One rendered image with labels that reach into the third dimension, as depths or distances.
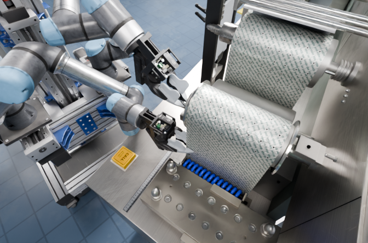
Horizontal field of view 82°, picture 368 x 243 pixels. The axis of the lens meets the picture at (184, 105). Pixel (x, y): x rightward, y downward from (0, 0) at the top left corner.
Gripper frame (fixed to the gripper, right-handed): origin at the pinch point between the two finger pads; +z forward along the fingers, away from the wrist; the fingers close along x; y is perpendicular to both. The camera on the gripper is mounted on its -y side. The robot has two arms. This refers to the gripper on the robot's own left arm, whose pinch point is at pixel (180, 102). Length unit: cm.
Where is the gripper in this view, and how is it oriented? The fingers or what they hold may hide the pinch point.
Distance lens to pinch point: 60.9
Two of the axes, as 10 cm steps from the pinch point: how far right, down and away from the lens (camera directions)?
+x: 5.5, -6.5, 5.3
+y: 5.4, -2.1, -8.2
